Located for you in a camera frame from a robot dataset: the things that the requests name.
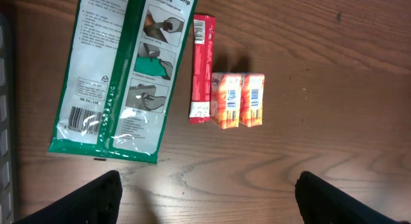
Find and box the white green packet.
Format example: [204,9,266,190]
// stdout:
[49,0,197,164]

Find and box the grey plastic mesh basket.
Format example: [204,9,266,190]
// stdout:
[1,14,20,224]

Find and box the orange tissue pack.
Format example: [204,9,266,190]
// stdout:
[210,73,242,129]
[240,73,265,127]

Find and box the red orange stick packet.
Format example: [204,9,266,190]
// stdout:
[189,14,216,124]

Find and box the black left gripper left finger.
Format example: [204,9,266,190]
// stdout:
[15,170,123,224]

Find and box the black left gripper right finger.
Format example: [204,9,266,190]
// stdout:
[295,171,398,224]

